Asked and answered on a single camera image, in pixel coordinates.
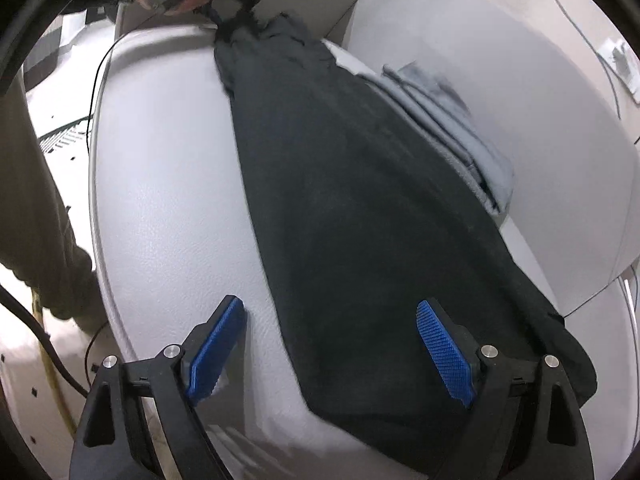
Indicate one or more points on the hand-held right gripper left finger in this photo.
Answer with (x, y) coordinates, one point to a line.
(217, 350)

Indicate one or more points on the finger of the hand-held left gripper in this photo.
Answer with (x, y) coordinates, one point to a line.
(215, 17)

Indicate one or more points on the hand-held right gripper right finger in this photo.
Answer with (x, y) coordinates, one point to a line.
(445, 355)

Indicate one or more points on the black pants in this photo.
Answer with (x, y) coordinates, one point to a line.
(350, 210)

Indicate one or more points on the light grey sofa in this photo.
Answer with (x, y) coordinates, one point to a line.
(165, 185)

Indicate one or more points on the folded grey cloth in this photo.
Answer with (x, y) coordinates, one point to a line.
(450, 130)

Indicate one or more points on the person's olive trouser leg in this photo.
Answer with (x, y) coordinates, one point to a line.
(40, 210)

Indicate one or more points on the white wall socket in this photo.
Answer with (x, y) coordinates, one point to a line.
(620, 65)

